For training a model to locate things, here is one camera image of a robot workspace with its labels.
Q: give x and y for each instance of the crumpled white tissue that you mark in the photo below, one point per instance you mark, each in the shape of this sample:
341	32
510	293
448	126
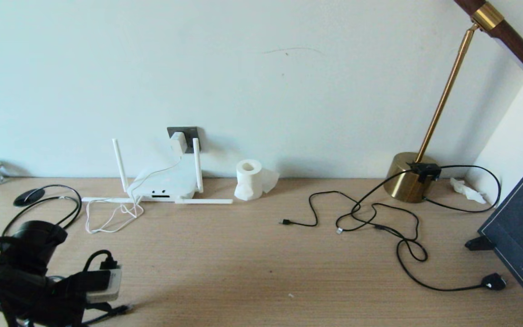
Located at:
468	191

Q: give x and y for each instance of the brass and wood desk lamp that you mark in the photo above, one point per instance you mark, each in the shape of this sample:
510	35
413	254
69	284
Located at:
407	181

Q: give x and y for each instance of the grey wall socket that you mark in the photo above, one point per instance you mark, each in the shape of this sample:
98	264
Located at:
188	131

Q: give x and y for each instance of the black clip on lamp base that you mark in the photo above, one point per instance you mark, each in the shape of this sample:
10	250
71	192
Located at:
425	170

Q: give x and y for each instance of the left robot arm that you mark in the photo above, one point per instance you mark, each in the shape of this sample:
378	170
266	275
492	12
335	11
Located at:
34	245

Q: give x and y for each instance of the white power adapter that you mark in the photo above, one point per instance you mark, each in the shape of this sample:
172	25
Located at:
179	143

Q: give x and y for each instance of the white toilet paper roll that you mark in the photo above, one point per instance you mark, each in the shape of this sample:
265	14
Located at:
249	181

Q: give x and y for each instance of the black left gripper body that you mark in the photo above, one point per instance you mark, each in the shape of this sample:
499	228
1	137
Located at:
57	299

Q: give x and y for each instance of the white router with antennas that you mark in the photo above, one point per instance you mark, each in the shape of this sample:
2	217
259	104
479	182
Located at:
166	186

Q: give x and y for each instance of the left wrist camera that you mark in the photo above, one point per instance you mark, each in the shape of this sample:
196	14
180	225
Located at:
107	286

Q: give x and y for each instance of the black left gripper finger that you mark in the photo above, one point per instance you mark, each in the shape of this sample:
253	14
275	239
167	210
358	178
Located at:
94	319
100	307

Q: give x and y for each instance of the black round desk grommet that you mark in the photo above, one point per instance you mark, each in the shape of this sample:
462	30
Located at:
29	196

